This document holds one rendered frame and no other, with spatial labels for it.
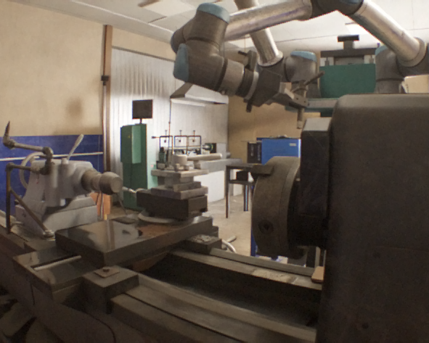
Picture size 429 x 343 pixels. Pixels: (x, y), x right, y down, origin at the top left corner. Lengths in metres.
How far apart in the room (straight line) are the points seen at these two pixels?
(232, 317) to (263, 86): 0.56
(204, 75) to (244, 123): 8.08
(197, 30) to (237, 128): 8.18
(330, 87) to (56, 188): 1.49
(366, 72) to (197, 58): 1.24
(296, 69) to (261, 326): 1.36
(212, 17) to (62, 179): 0.91
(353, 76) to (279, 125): 6.74
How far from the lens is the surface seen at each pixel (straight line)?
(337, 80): 1.88
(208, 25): 0.82
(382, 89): 1.68
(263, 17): 1.10
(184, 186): 1.21
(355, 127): 0.51
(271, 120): 8.62
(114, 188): 1.23
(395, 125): 0.51
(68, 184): 1.40
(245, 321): 0.80
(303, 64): 1.79
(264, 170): 0.74
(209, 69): 0.78
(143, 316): 0.84
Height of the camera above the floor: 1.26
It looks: 6 degrees down
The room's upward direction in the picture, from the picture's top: straight up
